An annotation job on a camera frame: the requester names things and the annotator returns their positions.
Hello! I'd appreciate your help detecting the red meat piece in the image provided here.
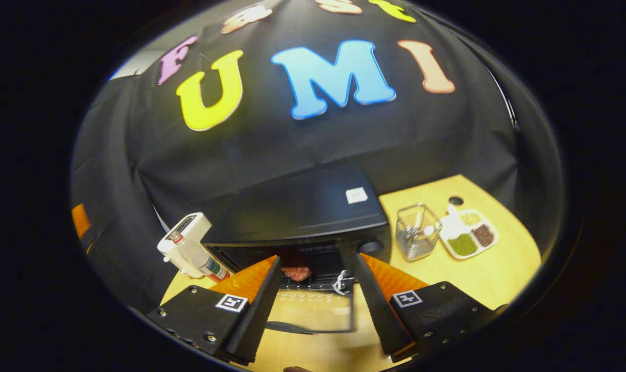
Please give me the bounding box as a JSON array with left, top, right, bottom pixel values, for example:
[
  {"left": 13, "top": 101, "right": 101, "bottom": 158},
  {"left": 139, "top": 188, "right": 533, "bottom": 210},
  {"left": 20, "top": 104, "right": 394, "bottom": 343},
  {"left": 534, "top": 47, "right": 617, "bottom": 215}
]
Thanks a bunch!
[{"left": 282, "top": 265, "right": 312, "bottom": 283}]

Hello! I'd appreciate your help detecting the white divided plate with beans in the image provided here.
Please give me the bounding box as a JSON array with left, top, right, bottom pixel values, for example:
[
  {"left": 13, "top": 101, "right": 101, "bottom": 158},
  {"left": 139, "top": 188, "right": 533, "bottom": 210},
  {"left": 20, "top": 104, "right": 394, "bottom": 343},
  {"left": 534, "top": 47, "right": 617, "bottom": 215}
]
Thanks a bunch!
[{"left": 439, "top": 206, "right": 498, "bottom": 259}]

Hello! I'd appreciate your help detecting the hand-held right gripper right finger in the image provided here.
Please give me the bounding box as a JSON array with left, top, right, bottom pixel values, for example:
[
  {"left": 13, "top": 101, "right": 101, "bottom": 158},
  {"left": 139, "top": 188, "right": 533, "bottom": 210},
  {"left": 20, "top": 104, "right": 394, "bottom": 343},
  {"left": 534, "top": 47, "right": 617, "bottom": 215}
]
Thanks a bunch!
[{"left": 353, "top": 252, "right": 507, "bottom": 362}]

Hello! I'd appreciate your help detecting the black backdrop cloth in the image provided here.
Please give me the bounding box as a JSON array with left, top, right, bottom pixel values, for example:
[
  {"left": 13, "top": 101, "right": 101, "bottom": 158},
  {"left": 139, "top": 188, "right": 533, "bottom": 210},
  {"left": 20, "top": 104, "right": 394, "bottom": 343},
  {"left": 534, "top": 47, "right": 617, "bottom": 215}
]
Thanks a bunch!
[{"left": 70, "top": 0, "right": 568, "bottom": 311}]

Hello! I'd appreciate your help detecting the white toaster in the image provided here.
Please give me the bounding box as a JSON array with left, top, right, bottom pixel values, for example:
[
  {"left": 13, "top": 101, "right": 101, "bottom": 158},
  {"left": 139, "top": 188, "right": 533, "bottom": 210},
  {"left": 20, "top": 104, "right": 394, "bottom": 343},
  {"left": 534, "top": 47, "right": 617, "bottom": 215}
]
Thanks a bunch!
[{"left": 157, "top": 212, "right": 212, "bottom": 277}]

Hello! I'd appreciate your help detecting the black electric oven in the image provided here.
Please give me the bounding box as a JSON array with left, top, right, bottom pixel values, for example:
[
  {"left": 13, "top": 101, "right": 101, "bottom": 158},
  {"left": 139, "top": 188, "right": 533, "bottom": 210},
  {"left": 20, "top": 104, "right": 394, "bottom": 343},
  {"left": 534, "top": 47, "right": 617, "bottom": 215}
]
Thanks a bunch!
[{"left": 202, "top": 165, "right": 392, "bottom": 335}]

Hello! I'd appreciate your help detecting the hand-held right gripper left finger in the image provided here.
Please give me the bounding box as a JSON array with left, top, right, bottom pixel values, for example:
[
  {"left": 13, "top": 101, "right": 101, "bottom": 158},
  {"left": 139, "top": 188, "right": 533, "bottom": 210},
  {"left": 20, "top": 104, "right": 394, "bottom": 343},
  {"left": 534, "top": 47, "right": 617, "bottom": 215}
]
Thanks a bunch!
[{"left": 146, "top": 255, "right": 282, "bottom": 365}]

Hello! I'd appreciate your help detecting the clear bottle with red cap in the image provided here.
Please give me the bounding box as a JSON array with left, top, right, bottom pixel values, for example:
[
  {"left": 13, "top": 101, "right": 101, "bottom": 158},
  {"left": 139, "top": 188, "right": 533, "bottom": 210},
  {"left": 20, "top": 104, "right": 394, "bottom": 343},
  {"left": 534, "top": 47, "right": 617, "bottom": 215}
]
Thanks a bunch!
[{"left": 168, "top": 231, "right": 230, "bottom": 283}]

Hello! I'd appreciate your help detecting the metal wire basket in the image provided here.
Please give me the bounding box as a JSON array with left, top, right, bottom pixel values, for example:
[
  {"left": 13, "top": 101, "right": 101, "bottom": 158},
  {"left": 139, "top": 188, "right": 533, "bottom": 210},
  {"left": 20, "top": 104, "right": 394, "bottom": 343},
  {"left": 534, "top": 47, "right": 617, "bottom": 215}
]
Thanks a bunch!
[{"left": 395, "top": 204, "right": 442, "bottom": 261}]

